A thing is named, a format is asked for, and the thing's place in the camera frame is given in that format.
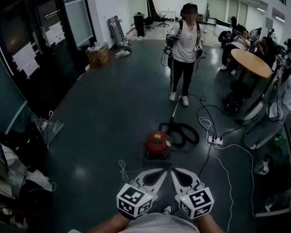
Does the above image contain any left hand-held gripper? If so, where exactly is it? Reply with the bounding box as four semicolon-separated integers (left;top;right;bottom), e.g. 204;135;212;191
116;168;171;220

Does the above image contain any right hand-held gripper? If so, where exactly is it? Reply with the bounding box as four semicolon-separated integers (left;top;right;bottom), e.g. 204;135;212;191
171;168;214;220

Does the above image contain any person's right forearm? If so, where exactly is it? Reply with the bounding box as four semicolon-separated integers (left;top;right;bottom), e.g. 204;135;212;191
196;213;225;233

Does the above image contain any person's left forearm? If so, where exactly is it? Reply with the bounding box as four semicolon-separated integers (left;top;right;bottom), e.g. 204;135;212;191
87;212;134;233

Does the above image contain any red vacuum cleaner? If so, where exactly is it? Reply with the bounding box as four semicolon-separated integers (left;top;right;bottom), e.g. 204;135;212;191
145;129;172;160

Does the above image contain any person's white shirt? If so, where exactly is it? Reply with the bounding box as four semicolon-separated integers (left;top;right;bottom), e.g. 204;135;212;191
121;212;200;233

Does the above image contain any white power strip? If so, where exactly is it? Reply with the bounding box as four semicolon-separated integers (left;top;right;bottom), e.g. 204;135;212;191
208;135;224;146

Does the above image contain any metal vacuum wand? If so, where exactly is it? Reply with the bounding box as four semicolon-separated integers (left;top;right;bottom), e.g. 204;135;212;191
171;95;182;125

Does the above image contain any black and white shoe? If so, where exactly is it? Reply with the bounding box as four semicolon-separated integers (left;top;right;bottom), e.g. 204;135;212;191
258;153;275;176

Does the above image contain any white round stand base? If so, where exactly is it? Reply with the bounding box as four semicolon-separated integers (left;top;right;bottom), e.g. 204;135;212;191
242;100;264;121

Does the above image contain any green object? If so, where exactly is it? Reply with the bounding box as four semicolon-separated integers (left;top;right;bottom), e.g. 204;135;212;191
273;131;289;155

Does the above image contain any transparent umbrella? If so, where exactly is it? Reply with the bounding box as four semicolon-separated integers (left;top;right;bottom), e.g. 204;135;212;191
33;110;65;150

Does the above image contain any cardboard box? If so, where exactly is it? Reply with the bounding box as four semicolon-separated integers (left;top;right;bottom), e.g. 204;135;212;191
85;42;111;69

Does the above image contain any round wooden table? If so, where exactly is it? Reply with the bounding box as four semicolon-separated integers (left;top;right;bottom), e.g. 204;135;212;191
230;48;274;99

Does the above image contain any pile of clothes and clutter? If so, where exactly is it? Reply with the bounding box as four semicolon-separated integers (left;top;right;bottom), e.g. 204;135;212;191
0;122;57;231

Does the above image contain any black cabinet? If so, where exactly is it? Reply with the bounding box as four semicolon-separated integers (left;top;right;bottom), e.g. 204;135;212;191
133;13;146;37

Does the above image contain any black framed glass door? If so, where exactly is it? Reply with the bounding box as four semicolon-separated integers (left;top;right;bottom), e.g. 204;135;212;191
0;0;97;121

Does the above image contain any black office chair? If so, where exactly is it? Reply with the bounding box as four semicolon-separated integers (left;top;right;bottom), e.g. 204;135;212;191
157;13;170;28
144;16;155;32

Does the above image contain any white desk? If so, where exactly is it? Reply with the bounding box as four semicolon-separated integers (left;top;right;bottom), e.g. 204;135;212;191
160;10;177;22

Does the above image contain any white paper sheet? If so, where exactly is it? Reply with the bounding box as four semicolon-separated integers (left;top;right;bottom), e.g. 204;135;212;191
43;21;65;48
12;42;41;80

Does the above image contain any black cable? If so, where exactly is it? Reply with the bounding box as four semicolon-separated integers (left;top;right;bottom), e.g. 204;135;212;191
198;143;213;177
188;93;218;138
219;116;286;138

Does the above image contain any white bundled power cord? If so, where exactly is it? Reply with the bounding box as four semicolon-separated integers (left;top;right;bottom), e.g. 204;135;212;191
118;159;146;182

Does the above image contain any long white cable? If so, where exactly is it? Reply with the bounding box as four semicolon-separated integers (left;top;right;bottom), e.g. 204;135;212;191
217;143;257;217
207;141;234;233

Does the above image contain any black vacuum hose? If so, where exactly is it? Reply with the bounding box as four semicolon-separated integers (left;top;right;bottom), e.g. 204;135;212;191
158;122;200;148

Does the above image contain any white coiled cable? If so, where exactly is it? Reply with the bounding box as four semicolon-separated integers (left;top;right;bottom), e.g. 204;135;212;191
198;116;212;138

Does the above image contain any folded grey metal frame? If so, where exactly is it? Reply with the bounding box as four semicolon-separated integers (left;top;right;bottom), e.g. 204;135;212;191
108;16;126;50

